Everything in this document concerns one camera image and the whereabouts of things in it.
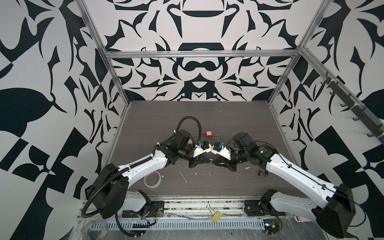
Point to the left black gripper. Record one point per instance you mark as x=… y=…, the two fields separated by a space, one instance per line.
x=200 y=159

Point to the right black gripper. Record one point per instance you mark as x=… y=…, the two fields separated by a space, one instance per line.
x=226 y=162

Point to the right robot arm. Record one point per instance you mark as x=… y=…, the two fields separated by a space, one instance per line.
x=331 y=207

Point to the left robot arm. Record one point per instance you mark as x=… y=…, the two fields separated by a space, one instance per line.
x=110 y=190

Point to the black key bunch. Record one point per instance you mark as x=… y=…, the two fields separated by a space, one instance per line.
x=263 y=172

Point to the red padlock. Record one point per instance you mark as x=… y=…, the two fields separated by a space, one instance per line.
x=190 y=143
x=210 y=134

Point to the red padlock far back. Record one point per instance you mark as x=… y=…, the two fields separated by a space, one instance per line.
x=210 y=134

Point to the small electronics board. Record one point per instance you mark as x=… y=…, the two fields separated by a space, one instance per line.
x=272 y=226

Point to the pink white small object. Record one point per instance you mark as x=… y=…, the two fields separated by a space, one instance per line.
x=301 y=219

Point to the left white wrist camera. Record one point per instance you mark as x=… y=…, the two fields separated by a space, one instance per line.
x=202 y=148

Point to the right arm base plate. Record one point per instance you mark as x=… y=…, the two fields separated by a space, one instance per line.
x=258 y=208

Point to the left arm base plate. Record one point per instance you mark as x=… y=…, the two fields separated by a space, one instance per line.
x=152 y=209

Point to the white slotted cable duct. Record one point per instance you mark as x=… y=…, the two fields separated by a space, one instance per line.
x=186 y=224

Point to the black coat hook rail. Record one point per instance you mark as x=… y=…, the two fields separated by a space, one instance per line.
x=351 y=102

